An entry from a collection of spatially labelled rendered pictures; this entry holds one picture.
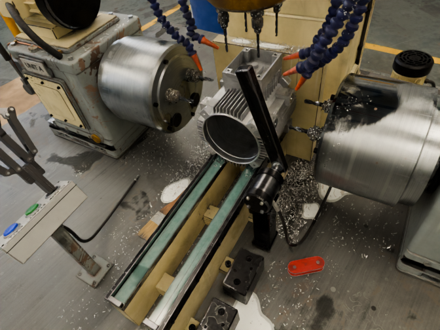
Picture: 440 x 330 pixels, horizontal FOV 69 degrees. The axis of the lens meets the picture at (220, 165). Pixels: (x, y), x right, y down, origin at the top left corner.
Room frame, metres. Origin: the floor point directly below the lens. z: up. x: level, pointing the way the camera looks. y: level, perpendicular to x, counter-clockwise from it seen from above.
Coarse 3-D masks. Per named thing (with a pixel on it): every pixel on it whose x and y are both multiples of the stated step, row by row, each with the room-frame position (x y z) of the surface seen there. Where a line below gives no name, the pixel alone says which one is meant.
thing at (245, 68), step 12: (240, 72) 0.50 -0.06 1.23; (252, 72) 0.49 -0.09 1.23; (240, 84) 0.50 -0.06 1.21; (252, 84) 0.48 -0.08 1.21; (252, 96) 0.48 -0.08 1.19; (252, 108) 0.48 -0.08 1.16; (264, 108) 0.48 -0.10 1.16; (264, 120) 0.47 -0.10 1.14; (264, 132) 0.47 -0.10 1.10; (264, 144) 0.47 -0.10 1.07; (276, 144) 0.46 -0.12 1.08; (276, 156) 0.45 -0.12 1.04
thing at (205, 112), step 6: (282, 78) 0.66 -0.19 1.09; (288, 78) 0.67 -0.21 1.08; (282, 84) 0.66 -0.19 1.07; (288, 84) 0.66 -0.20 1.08; (204, 108) 0.60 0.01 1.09; (210, 108) 0.60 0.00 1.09; (204, 114) 0.60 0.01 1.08; (252, 120) 0.53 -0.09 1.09; (252, 126) 0.52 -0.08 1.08; (210, 150) 0.60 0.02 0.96; (252, 162) 0.52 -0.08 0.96; (258, 162) 0.52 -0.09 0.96
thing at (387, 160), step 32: (352, 96) 0.47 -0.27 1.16; (384, 96) 0.45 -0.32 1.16; (416, 96) 0.43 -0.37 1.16; (320, 128) 0.49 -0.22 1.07; (352, 128) 0.41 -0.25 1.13; (384, 128) 0.39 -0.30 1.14; (416, 128) 0.37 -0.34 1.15; (320, 160) 0.41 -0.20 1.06; (352, 160) 0.38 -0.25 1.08; (384, 160) 0.35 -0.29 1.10; (416, 160) 0.33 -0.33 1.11; (352, 192) 0.37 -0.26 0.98; (384, 192) 0.33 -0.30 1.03; (416, 192) 0.31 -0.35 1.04
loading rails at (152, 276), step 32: (192, 192) 0.50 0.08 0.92; (224, 192) 0.56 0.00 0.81; (160, 224) 0.41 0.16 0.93; (192, 224) 0.44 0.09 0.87; (224, 224) 0.38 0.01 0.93; (160, 256) 0.34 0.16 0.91; (192, 256) 0.33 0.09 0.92; (224, 256) 0.36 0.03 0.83; (128, 288) 0.28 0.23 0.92; (160, 288) 0.30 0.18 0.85; (192, 288) 0.26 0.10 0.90; (160, 320) 0.21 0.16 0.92; (192, 320) 0.23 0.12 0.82
